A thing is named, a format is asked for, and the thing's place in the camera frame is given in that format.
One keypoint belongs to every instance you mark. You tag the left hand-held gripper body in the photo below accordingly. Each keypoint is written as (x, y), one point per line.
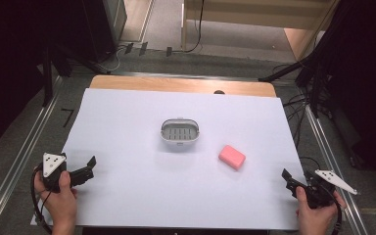
(53, 163)

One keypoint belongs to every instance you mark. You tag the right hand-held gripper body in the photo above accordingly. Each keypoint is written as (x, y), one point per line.
(321, 191)

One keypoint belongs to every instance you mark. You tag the person's right hand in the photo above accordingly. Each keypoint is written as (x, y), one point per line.
(316, 217)

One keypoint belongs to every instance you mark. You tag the person's left hand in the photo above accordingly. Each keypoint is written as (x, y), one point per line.
(60, 204)

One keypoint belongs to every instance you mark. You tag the white paper sheet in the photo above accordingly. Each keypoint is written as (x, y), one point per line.
(137, 169)

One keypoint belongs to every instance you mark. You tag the black tape corner mark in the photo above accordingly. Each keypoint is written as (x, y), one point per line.
(68, 117)

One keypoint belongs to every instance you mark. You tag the black metal stand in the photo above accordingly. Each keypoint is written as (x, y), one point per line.
(48, 81)
(313, 84)

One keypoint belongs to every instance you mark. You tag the white and grey soap dish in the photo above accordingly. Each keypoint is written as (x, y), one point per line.
(179, 131)

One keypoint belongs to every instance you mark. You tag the dark curtain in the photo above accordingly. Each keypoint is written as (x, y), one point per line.
(365, 81)
(9, 65)

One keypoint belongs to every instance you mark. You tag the wooden table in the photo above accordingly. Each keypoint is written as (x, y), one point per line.
(176, 84)

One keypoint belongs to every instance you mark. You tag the dark grey cabinet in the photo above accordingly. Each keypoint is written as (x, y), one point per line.
(107, 23)

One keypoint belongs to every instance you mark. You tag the light wooden cabinet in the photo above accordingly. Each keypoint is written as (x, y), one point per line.
(258, 13)

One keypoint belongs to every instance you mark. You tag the silver metal floor rail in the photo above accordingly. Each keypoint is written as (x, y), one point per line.
(23, 156)
(329, 160)

